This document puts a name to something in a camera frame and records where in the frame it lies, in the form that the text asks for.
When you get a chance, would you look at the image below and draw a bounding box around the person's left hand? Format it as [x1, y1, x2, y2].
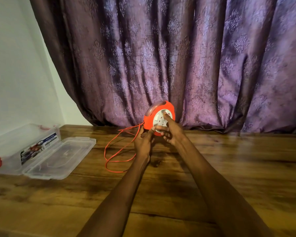
[134, 126, 156, 159]

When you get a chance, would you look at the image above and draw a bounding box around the person's right hand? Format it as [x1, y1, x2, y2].
[156, 112, 187, 146]

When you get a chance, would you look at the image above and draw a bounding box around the orange extension cord reel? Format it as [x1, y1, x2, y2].
[143, 100, 176, 136]

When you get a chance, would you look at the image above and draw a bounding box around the person's left forearm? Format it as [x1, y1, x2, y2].
[77, 154, 150, 237]

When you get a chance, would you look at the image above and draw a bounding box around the person's right forearm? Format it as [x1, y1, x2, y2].
[174, 136, 274, 237]

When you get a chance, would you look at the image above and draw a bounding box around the purple patterned curtain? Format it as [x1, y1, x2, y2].
[29, 0, 296, 134]

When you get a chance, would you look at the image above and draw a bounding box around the clear plastic box lid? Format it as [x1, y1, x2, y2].
[22, 137, 97, 180]

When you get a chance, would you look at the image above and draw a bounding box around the clear plastic storage box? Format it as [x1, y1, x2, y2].
[0, 124, 62, 176]

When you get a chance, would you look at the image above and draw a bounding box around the orange power cable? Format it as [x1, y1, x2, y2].
[104, 122, 145, 173]

